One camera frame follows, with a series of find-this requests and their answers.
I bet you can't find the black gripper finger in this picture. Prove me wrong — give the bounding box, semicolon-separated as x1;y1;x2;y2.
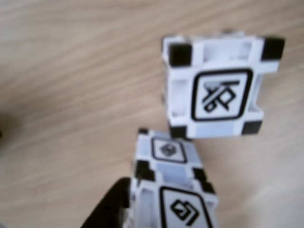
82;177;132;228

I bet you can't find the white cube house symbol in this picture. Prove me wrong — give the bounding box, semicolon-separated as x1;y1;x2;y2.
130;128;219;228

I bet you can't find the white cube crossed symbol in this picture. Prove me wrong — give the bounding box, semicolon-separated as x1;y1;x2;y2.
161;34;285;140

